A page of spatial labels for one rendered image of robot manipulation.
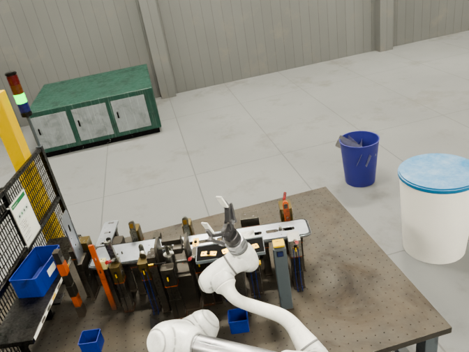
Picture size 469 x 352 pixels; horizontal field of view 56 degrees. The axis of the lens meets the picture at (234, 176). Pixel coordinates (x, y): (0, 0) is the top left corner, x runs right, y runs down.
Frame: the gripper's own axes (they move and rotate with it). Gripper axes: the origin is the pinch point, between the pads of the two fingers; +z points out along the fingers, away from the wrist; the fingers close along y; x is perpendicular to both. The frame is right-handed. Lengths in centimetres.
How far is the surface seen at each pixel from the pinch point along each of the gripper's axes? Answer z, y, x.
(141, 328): -79, 33, 80
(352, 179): -241, -228, 65
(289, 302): -98, -10, 6
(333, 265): -120, -50, -2
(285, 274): -79, -18, 4
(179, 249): -48, -5, 54
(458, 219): -188, -145, -56
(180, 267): -66, -3, 63
